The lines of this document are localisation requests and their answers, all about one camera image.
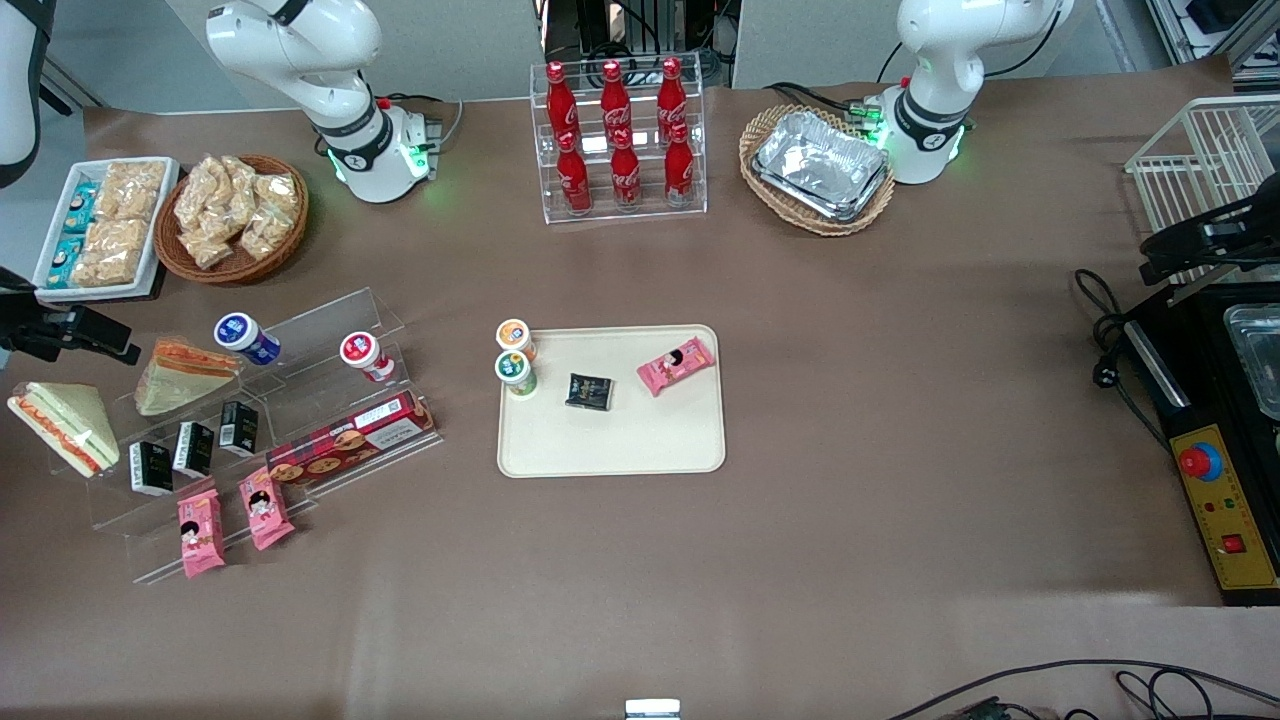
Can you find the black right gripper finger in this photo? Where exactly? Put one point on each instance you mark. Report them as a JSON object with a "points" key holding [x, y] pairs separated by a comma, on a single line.
{"points": [[105, 335]]}

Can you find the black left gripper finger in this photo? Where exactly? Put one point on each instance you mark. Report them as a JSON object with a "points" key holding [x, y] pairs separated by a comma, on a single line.
{"points": [[1172, 255]]}

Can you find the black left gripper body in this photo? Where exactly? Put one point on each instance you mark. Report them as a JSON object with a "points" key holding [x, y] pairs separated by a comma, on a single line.
{"points": [[1232, 234]]}

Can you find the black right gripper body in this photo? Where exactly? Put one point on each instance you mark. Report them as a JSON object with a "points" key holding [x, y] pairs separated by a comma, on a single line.
{"points": [[40, 330]]}

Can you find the triangle sandwich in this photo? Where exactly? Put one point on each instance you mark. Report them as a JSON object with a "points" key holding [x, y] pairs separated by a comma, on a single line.
{"points": [[65, 425], [180, 375]]}

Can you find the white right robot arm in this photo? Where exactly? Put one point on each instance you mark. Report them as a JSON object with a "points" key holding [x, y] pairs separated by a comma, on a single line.
{"points": [[300, 50]]}

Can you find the aluminium foil tray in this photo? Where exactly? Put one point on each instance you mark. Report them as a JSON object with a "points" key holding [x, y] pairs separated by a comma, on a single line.
{"points": [[820, 160]]}

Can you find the beige plastic tray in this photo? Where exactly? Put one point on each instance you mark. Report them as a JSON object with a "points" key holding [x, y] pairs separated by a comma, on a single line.
{"points": [[640, 440]]}

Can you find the white rectangular dish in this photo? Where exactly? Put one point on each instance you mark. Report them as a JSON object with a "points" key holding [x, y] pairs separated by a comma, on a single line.
{"points": [[90, 293]]}

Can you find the teal snack packet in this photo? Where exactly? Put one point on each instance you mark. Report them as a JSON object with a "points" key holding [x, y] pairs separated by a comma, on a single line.
{"points": [[80, 208], [66, 260]]}

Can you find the tan rice cracker pack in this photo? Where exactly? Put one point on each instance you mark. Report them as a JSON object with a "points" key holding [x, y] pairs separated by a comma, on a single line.
{"points": [[132, 190], [110, 252]]}

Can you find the metal pan in machine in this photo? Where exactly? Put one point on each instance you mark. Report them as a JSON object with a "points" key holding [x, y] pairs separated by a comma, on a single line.
{"points": [[1258, 355]]}

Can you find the clear puffed snack bag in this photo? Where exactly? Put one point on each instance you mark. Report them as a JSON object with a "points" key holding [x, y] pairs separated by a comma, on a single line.
{"points": [[197, 190], [265, 232], [235, 212], [232, 175], [207, 247], [277, 192]]}

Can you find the blue lid cup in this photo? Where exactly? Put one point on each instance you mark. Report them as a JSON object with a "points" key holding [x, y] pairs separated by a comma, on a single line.
{"points": [[240, 333]]}

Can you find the small black carton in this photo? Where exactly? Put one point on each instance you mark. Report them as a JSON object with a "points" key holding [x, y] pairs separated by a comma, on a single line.
{"points": [[193, 449], [238, 428], [151, 468]]}

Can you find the brown wicker basket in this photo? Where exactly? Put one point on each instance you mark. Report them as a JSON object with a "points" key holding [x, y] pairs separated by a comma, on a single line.
{"points": [[240, 272]]}

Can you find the red emergency button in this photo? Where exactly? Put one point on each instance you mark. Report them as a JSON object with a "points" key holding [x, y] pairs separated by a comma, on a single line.
{"points": [[1200, 461]]}

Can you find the metal background shelf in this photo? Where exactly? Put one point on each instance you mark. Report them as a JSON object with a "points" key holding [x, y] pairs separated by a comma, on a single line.
{"points": [[1210, 15]]}

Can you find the pink snack packet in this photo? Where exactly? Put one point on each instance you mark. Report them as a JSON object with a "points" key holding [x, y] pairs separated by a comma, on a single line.
{"points": [[200, 535], [676, 365], [266, 510]]}

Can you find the clear acrylic stepped shelf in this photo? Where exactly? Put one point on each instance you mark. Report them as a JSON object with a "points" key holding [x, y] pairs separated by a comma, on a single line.
{"points": [[330, 320]]}

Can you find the red lid cup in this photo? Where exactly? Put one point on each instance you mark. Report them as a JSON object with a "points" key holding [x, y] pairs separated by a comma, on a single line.
{"points": [[362, 352]]}

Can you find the red cookie box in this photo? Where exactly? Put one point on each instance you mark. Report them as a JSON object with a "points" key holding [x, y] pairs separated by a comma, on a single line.
{"points": [[350, 440]]}

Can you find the black sealing machine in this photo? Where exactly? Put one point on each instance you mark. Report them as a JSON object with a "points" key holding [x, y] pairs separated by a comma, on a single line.
{"points": [[1240, 520]]}

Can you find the light wicker basket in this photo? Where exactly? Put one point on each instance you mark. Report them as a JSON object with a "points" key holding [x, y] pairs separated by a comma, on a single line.
{"points": [[820, 226]]}

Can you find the orange lid cup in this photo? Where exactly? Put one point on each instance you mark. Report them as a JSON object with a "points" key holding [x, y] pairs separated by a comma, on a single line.
{"points": [[514, 334]]}

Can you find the green lid cup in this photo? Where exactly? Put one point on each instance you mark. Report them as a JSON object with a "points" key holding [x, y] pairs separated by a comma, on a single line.
{"points": [[513, 369]]}

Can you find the clear acrylic bottle rack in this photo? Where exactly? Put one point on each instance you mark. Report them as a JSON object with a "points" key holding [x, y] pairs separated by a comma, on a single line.
{"points": [[690, 205]]}

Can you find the black snack packet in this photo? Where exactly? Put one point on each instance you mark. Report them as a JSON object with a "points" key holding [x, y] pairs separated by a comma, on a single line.
{"points": [[589, 391]]}

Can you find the red cola bottle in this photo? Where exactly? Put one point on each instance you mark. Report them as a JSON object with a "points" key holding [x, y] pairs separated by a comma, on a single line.
{"points": [[671, 97], [626, 175], [679, 170], [614, 100], [573, 180], [559, 105]]}

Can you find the black background equipment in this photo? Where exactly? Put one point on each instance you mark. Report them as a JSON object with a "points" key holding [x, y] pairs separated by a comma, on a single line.
{"points": [[600, 20]]}

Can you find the small white device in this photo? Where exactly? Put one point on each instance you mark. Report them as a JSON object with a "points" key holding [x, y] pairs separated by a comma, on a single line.
{"points": [[652, 710]]}

